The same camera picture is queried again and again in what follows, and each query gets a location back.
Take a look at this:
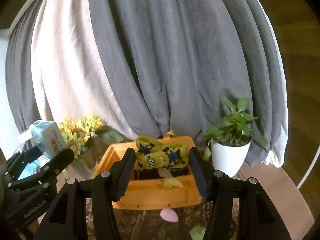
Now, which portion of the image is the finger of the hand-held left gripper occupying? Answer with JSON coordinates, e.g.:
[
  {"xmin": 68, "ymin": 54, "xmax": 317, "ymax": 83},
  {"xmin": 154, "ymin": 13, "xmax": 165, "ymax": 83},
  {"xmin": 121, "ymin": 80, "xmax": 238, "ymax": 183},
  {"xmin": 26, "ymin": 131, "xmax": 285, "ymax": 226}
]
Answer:
[
  {"xmin": 0, "ymin": 147, "xmax": 42, "ymax": 183},
  {"xmin": 7, "ymin": 149, "xmax": 75, "ymax": 201}
]

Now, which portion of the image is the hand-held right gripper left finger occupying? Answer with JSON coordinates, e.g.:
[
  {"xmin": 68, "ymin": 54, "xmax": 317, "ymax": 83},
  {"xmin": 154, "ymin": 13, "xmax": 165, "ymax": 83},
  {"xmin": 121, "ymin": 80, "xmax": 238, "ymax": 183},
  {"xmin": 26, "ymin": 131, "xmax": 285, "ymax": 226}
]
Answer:
[{"xmin": 36, "ymin": 147, "xmax": 137, "ymax": 240}]

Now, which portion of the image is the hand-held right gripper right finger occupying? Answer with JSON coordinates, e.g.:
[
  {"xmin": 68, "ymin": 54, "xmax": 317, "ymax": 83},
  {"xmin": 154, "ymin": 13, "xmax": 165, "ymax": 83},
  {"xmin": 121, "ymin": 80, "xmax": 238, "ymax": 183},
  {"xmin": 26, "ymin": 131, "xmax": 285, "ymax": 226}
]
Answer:
[{"xmin": 189, "ymin": 148, "xmax": 293, "ymax": 240}]

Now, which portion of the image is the blue tissue pack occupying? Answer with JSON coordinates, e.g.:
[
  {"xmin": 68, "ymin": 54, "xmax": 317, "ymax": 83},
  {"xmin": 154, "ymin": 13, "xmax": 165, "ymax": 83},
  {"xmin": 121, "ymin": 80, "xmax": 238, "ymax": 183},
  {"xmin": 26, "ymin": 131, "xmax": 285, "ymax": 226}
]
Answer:
[{"xmin": 17, "ymin": 120, "xmax": 67, "ymax": 159}]

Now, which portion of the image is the orange plastic crate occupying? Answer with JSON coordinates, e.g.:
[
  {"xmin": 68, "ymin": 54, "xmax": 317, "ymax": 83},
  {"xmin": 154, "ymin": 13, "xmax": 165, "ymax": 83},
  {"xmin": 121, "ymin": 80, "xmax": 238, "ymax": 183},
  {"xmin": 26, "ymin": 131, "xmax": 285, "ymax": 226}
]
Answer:
[{"xmin": 92, "ymin": 135, "xmax": 203, "ymax": 209}]

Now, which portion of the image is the green leaf-shaped soft item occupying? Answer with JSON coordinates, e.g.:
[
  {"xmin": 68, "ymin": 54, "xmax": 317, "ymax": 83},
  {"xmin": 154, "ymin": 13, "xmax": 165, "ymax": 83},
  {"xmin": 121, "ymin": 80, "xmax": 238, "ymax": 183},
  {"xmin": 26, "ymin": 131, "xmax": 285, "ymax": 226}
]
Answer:
[{"xmin": 189, "ymin": 226, "xmax": 207, "ymax": 240}]

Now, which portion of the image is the blue cloth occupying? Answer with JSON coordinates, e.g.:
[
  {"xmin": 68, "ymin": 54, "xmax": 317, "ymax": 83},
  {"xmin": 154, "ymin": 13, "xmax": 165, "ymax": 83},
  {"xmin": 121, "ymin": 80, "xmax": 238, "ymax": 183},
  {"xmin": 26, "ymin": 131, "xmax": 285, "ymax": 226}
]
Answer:
[{"xmin": 17, "ymin": 160, "xmax": 42, "ymax": 180}]

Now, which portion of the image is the grey ribbed vase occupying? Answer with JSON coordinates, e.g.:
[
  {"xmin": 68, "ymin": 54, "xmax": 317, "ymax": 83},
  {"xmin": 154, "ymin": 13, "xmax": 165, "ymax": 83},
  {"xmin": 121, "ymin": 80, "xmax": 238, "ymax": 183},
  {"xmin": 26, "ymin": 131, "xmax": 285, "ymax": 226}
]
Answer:
[{"xmin": 72, "ymin": 140, "xmax": 105, "ymax": 180}]

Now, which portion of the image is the white plant pot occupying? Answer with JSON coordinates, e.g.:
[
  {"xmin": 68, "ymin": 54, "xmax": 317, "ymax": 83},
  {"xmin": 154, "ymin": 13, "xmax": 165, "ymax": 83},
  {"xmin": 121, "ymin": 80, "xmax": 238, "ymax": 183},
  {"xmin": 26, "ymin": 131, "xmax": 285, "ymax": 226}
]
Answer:
[{"xmin": 211, "ymin": 140, "xmax": 252, "ymax": 178}]

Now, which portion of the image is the sunflower bouquet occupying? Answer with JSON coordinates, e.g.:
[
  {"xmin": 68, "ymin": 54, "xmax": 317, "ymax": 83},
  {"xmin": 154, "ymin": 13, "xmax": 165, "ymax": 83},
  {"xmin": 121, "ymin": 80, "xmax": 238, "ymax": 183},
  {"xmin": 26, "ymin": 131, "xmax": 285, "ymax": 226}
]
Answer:
[{"xmin": 59, "ymin": 115, "xmax": 124, "ymax": 155}]

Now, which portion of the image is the egg-shaped makeup sponge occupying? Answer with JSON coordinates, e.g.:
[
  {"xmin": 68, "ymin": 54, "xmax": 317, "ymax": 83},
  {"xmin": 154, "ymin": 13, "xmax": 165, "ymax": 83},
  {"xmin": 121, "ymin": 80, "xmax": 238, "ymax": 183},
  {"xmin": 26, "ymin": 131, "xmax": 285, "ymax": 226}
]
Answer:
[{"xmin": 160, "ymin": 208, "xmax": 179, "ymax": 224}]

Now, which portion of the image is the patterned rug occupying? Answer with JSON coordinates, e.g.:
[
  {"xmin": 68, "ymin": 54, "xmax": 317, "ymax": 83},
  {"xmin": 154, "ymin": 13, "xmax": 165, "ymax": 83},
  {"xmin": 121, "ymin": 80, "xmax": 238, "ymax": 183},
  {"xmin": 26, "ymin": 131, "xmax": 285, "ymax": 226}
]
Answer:
[{"xmin": 85, "ymin": 170, "xmax": 250, "ymax": 240}]

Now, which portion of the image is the green potted plant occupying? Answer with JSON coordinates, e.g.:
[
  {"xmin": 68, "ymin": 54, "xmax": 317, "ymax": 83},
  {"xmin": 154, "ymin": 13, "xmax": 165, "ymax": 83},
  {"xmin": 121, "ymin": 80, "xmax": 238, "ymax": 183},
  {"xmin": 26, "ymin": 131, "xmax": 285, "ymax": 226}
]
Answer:
[{"xmin": 201, "ymin": 94, "xmax": 268, "ymax": 160}]

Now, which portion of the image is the grey curtain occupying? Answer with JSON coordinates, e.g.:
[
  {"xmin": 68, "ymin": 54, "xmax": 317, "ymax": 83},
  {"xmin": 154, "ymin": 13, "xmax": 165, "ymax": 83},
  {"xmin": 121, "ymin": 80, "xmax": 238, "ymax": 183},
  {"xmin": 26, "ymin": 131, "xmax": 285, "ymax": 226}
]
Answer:
[
  {"xmin": 5, "ymin": 17, "xmax": 53, "ymax": 135},
  {"xmin": 87, "ymin": 0, "xmax": 288, "ymax": 167}
]

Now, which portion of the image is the white sheer curtain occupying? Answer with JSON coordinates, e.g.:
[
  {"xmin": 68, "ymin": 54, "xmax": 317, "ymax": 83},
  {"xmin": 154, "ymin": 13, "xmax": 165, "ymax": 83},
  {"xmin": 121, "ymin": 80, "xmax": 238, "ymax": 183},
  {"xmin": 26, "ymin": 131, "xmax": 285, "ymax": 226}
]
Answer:
[{"xmin": 250, "ymin": 0, "xmax": 288, "ymax": 168}]

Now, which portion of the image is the beige curtain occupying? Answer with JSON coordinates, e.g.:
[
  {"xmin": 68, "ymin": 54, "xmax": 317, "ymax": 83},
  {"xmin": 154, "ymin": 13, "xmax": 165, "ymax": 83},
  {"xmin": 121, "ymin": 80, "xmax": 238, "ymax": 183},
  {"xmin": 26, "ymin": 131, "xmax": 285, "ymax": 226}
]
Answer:
[{"xmin": 31, "ymin": 0, "xmax": 137, "ymax": 143}]

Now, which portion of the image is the white trim strip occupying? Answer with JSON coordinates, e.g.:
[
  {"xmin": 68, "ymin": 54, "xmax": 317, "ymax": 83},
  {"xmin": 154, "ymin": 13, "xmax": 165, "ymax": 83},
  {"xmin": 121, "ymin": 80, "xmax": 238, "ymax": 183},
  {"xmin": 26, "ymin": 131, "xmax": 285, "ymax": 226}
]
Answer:
[{"xmin": 296, "ymin": 145, "xmax": 320, "ymax": 189}]

